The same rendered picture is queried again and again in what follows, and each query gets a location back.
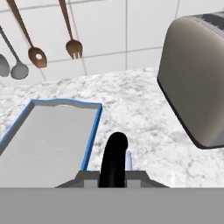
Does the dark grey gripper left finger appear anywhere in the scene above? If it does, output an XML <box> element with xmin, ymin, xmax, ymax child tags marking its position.
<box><xmin>55</xmin><ymin>170</ymin><xmax>101</xmax><ymax>188</ymax></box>

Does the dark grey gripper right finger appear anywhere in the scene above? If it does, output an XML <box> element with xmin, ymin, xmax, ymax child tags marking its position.
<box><xmin>125</xmin><ymin>170</ymin><xmax>171</xmax><ymax>188</ymax></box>

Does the white kettle with black handle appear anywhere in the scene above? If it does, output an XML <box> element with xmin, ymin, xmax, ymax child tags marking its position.
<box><xmin>98</xmin><ymin>131</ymin><xmax>136</xmax><ymax>188</ymax></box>

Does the grey tray with blue rim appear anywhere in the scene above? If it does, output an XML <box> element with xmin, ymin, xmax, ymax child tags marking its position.
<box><xmin>0</xmin><ymin>98</ymin><xmax>103</xmax><ymax>188</ymax></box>

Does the silver toaster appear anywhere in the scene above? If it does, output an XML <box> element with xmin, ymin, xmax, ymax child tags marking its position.
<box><xmin>157</xmin><ymin>11</ymin><xmax>224</xmax><ymax>151</ymax></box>

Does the grey metal ladle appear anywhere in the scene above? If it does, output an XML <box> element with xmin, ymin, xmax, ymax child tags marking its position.
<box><xmin>0</xmin><ymin>25</ymin><xmax>30</xmax><ymax>81</ymax></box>

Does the wooden fork spoon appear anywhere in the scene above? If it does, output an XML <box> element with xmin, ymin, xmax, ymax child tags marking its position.
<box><xmin>58</xmin><ymin>0</ymin><xmax>84</xmax><ymax>60</ymax></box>

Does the wooden slotted spoon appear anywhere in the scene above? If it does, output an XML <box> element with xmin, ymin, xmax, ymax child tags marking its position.
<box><xmin>6</xmin><ymin>0</ymin><xmax>48</xmax><ymax>69</ymax></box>

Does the grey metal spoon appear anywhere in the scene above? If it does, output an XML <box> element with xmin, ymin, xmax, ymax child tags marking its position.
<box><xmin>0</xmin><ymin>52</ymin><xmax>11</xmax><ymax>78</ymax></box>

